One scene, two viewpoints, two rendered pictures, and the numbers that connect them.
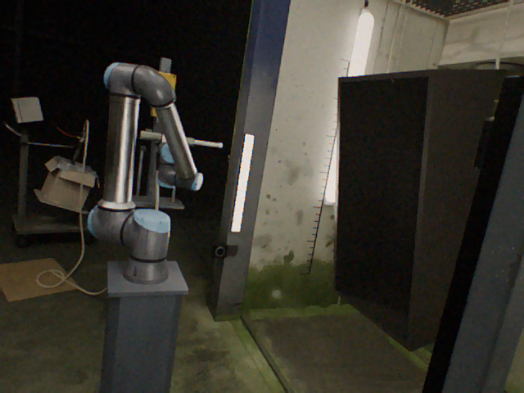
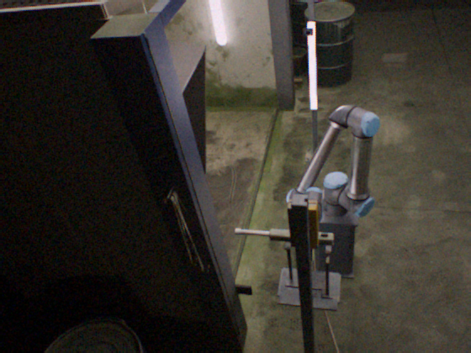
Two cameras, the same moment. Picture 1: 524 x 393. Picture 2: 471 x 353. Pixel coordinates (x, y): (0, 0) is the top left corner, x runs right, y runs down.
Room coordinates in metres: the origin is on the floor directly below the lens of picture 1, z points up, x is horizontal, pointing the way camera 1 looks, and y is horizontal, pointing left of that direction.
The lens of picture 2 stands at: (3.23, 1.27, 2.77)
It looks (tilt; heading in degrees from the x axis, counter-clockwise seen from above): 42 degrees down; 224
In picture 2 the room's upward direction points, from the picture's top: 11 degrees counter-clockwise
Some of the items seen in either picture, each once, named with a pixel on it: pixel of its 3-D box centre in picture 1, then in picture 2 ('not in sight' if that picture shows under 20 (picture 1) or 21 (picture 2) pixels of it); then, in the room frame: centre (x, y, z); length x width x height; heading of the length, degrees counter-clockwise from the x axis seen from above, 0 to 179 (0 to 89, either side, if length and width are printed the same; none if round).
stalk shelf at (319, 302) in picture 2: (154, 201); (309, 288); (2.21, 0.63, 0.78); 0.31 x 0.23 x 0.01; 114
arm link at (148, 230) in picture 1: (148, 232); (336, 187); (1.49, 0.44, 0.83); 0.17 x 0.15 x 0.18; 74
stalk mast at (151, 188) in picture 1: (151, 191); (307, 308); (2.34, 0.69, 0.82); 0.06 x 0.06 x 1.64; 24
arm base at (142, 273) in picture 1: (147, 264); (335, 201); (1.49, 0.43, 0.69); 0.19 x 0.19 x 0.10
